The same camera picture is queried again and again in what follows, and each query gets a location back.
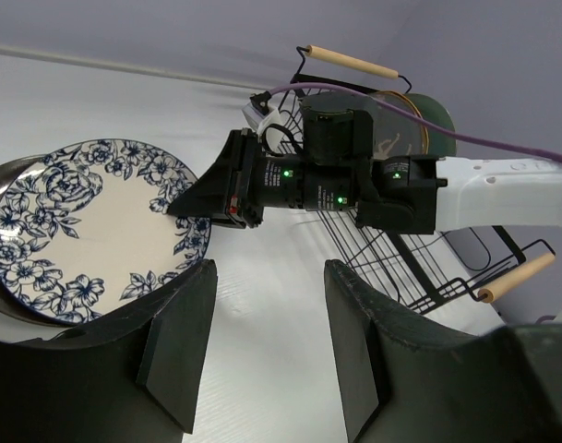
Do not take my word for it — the black wire dish rack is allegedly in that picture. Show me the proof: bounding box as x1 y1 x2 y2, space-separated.
280 46 556 315

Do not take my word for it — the dark green reindeer plate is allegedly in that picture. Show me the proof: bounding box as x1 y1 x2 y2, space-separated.
373 90 429 160

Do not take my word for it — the brown rimmed cream plate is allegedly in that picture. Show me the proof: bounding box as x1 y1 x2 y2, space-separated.
0 155 63 328

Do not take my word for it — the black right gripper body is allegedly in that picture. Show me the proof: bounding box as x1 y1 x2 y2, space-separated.
222 129 305 229

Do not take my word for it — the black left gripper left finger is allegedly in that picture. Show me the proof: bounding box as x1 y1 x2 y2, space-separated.
0 259 218 442

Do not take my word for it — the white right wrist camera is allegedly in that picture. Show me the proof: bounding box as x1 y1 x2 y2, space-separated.
242 92 284 152

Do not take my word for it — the teal green plate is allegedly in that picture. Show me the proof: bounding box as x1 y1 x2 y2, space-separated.
407 93 457 157

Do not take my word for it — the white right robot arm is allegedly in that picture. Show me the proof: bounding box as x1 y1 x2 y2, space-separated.
167 91 562 234

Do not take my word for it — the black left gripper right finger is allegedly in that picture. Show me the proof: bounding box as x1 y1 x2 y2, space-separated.
324 259 562 442

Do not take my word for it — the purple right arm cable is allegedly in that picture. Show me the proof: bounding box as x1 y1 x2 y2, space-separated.
264 82 562 165

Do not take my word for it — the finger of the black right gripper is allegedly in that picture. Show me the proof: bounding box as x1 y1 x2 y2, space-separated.
167 138 234 222

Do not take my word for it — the blue floral white plate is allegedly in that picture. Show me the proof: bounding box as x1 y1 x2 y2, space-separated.
0 138 211 325

